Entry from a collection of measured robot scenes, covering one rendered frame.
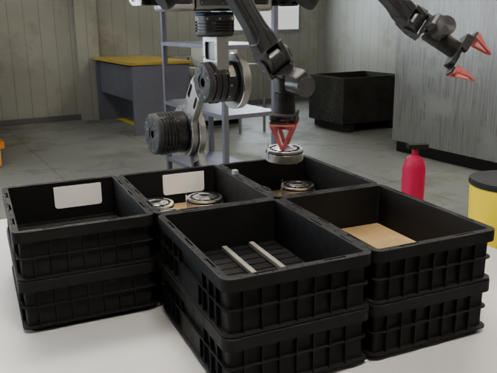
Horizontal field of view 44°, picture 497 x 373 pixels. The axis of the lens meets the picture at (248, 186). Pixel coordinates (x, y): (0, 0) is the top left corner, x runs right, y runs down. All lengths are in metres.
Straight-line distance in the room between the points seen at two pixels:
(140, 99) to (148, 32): 2.00
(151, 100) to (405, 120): 3.05
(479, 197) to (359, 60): 7.29
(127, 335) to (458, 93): 4.99
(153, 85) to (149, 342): 6.41
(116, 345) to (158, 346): 0.09
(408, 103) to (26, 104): 5.14
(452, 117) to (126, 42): 5.02
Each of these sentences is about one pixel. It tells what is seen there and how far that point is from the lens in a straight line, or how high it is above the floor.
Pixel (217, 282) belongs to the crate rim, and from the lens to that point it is 1.04.
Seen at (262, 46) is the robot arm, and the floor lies 1.28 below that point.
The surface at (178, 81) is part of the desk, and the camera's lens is 7.72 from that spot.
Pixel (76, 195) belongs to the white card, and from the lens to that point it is 1.72.
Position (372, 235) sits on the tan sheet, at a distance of 1.53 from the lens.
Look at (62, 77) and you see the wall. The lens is 9.00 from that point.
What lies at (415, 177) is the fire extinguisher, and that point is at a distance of 3.87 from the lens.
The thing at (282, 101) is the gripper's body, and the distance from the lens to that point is 1.64.
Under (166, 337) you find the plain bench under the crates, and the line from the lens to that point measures 1.33.
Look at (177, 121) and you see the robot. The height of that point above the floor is 0.94.
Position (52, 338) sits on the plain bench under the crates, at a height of 0.70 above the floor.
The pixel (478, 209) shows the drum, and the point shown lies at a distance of 3.10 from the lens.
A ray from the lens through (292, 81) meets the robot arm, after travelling 1.58.
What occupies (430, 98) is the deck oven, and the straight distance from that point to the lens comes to 6.23.
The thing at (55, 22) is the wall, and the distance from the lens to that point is 8.97.
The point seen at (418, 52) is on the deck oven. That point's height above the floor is 1.02.
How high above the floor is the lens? 1.34
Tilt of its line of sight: 15 degrees down
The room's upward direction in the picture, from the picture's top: 1 degrees counter-clockwise
